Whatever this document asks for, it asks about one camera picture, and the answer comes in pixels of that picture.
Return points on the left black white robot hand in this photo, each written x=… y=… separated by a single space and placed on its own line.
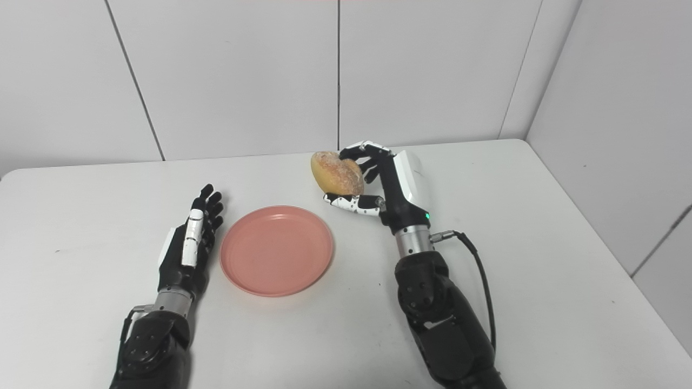
x=186 y=254

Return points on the pink round plate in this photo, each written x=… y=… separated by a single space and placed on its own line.
x=277 y=250

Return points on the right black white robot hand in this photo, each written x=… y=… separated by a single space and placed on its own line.
x=400 y=183

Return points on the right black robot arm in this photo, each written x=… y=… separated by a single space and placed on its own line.
x=443 y=319

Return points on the golden bread roll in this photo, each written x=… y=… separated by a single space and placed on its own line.
x=336 y=173

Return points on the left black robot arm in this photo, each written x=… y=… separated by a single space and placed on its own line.
x=154 y=346

